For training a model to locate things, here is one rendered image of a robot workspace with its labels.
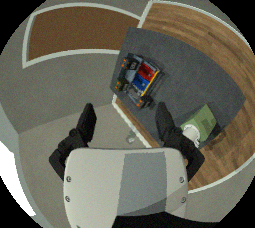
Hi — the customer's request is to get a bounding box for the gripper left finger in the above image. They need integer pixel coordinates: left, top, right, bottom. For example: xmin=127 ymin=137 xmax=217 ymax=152
xmin=49 ymin=103 xmax=97 ymax=182

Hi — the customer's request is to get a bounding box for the grey open bin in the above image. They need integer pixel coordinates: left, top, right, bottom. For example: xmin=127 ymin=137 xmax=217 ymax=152
xmin=128 ymin=82 xmax=144 ymax=99

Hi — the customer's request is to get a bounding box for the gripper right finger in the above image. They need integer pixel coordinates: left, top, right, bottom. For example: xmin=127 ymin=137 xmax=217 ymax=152
xmin=155 ymin=102 xmax=205 ymax=182

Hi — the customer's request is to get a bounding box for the red bin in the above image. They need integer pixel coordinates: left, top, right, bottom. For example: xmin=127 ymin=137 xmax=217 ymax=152
xmin=138 ymin=62 xmax=156 ymax=81

